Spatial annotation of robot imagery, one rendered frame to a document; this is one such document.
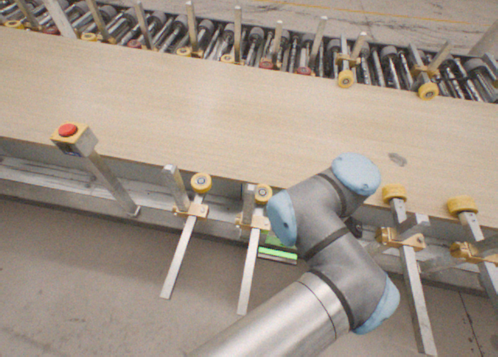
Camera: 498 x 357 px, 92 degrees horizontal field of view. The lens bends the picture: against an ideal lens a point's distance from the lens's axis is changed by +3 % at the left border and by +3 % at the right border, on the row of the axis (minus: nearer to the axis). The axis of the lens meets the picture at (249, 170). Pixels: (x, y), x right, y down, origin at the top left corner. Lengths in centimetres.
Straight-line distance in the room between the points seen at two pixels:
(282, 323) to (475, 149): 136
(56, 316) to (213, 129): 147
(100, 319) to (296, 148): 152
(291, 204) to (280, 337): 18
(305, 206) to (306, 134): 80
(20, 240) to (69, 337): 78
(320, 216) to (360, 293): 11
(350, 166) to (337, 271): 19
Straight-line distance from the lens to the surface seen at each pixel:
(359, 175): 46
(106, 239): 202
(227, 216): 119
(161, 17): 230
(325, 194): 43
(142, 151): 112
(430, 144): 143
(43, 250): 220
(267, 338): 34
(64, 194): 139
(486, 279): 111
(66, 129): 80
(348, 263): 39
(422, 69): 180
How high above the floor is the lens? 171
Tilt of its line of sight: 55 degrees down
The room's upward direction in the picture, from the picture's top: 6 degrees clockwise
